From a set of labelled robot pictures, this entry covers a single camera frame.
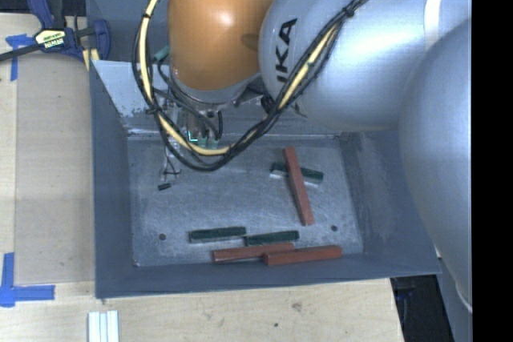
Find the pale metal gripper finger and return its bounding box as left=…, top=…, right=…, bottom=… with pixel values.
left=159, top=143, right=180, bottom=191

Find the grey metal bin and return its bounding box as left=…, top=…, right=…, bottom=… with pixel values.
left=83, top=0, right=444, bottom=300

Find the dark green flat block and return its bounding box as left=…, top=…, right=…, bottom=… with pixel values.
left=269, top=161, right=325, bottom=189
left=188, top=226, right=248, bottom=245
left=243, top=230, right=301, bottom=247

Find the pale wood board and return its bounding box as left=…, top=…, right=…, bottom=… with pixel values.
left=14, top=51, right=97, bottom=286

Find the red-brown flat block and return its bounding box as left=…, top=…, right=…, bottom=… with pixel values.
left=211, top=242, right=297, bottom=265
left=261, top=244, right=343, bottom=268
left=282, top=146, right=316, bottom=227

